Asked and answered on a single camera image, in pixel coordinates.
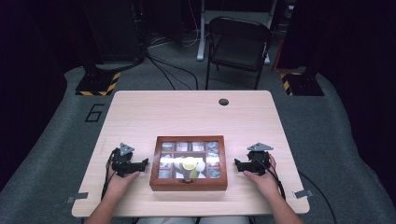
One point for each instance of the white pod yellow lid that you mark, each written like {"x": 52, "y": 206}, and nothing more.
{"x": 189, "y": 164}

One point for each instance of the silver blue crumpled packet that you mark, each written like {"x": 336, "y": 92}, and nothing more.
{"x": 213, "y": 146}
{"x": 213, "y": 160}
{"x": 214, "y": 173}

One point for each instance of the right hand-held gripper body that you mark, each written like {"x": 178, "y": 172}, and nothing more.
{"x": 258, "y": 160}

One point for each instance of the silver yellow crumpled packet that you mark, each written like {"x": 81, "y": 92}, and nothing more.
{"x": 164, "y": 174}
{"x": 165, "y": 160}
{"x": 167, "y": 146}

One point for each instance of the brown wooden glass-lid box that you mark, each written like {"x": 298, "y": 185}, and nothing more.
{"x": 188, "y": 185}

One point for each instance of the black table grommet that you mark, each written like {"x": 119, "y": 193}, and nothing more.
{"x": 223, "y": 102}

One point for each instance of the black equipment cabinet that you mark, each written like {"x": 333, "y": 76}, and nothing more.
{"x": 113, "y": 31}

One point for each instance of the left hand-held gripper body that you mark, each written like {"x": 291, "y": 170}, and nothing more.
{"x": 123, "y": 161}

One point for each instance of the person's left hand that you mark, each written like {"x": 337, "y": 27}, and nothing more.
{"x": 120, "y": 183}

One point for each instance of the dark curtain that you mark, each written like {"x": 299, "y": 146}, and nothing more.
{"x": 28, "y": 77}
{"x": 358, "y": 62}

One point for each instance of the black folding chair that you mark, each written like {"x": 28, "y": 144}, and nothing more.
{"x": 238, "y": 46}

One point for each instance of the white pod green lid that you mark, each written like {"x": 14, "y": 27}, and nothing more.
{"x": 194, "y": 174}

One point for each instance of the person's right hand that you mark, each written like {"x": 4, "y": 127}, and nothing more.
{"x": 264, "y": 183}

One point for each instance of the black yellow striped stand base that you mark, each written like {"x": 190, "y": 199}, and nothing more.
{"x": 303, "y": 85}
{"x": 96, "y": 84}

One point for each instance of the white red creamer cup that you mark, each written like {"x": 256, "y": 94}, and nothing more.
{"x": 182, "y": 146}
{"x": 197, "y": 146}

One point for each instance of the plain white pod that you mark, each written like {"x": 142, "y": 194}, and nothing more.
{"x": 201, "y": 166}
{"x": 178, "y": 172}

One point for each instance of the grey tape strip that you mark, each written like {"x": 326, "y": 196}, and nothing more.
{"x": 77, "y": 197}
{"x": 303, "y": 194}

